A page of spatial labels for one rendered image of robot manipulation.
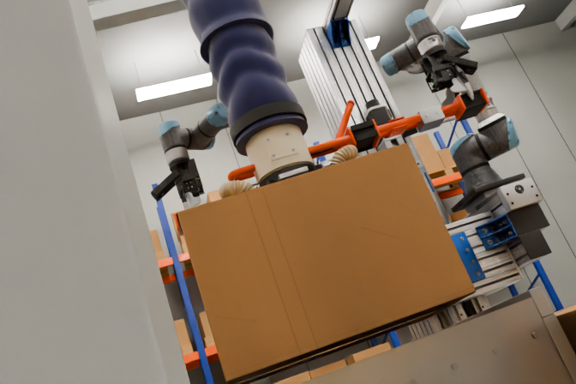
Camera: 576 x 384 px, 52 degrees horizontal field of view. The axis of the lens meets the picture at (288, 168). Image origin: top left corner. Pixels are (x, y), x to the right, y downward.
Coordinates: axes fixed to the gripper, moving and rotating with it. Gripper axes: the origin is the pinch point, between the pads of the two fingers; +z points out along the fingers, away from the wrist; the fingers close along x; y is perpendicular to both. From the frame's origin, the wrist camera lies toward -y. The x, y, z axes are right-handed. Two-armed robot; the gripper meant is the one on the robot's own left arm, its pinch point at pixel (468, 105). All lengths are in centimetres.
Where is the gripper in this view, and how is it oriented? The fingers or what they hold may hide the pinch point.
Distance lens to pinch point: 186.8
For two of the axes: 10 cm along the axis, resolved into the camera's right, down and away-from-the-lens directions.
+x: 0.4, -3.8, -9.2
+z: 3.3, 8.8, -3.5
